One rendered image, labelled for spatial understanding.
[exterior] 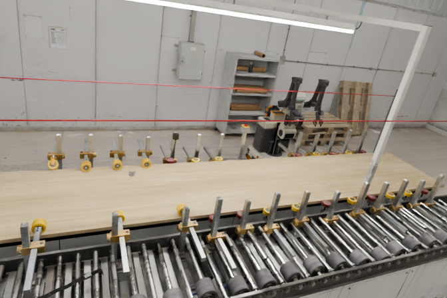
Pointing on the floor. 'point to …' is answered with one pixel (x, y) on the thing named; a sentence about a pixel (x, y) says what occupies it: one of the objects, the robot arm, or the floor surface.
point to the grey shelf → (239, 58)
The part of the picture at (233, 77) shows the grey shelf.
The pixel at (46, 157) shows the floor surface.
